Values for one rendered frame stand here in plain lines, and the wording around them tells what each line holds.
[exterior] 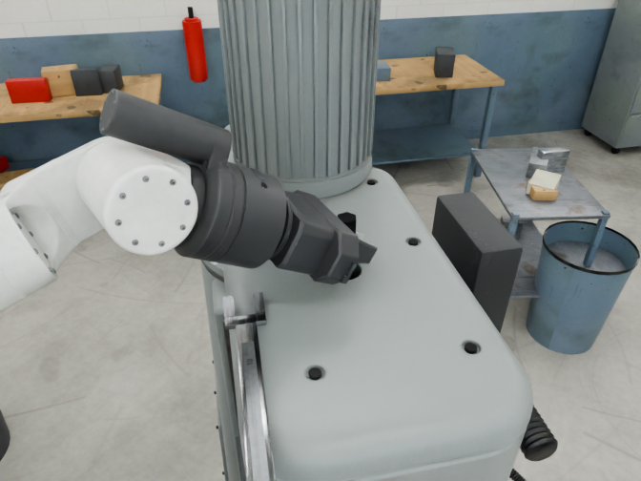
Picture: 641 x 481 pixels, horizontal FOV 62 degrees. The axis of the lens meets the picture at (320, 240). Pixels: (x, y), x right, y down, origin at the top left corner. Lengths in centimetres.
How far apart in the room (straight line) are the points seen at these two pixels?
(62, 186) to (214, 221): 12
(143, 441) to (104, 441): 19
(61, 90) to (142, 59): 74
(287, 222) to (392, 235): 20
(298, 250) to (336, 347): 10
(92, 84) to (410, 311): 399
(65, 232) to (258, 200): 16
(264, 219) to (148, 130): 11
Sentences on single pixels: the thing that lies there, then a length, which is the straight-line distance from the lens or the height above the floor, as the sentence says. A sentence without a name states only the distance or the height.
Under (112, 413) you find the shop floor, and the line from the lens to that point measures 300.
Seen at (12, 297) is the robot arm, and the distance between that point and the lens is 43.
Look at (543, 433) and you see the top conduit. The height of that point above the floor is 181.
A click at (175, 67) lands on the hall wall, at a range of 483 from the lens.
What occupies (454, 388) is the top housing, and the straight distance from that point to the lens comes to 47.
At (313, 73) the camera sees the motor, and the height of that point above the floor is 206.
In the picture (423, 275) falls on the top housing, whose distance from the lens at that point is 58.
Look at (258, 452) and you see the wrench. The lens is 42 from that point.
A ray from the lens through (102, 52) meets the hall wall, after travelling 485.
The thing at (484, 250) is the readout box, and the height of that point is 172.
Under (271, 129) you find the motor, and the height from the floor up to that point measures 199.
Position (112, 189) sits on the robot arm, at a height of 207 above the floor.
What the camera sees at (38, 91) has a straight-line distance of 442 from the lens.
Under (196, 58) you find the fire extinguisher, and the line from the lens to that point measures 466.
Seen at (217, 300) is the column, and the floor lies 152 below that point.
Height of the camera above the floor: 224
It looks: 35 degrees down
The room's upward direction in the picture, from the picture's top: straight up
